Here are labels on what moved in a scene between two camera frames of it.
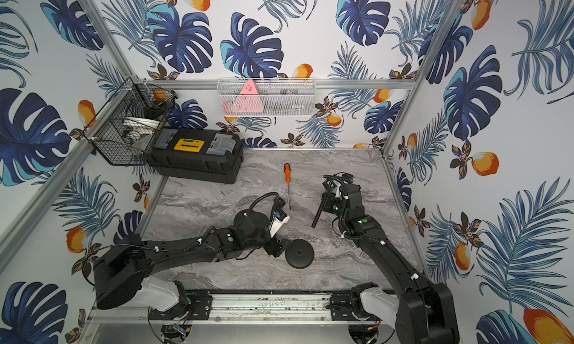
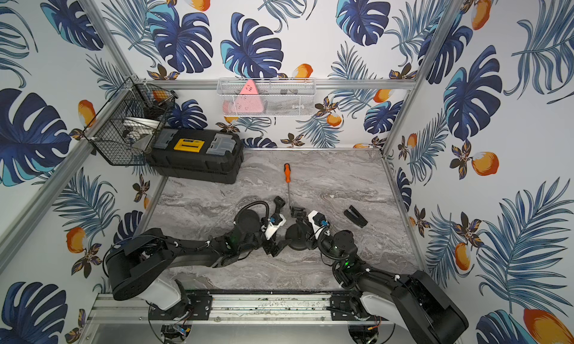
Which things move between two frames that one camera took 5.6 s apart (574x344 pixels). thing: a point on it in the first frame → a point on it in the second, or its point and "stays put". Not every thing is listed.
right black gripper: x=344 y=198 → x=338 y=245
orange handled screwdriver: x=288 y=178 stays put
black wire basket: x=123 y=131 stays put
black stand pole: x=320 y=211 → x=299 y=213
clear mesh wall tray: x=267 y=96 stays put
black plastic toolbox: x=205 y=155 stays put
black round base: x=299 y=253 → x=294 y=241
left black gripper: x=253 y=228 stays put
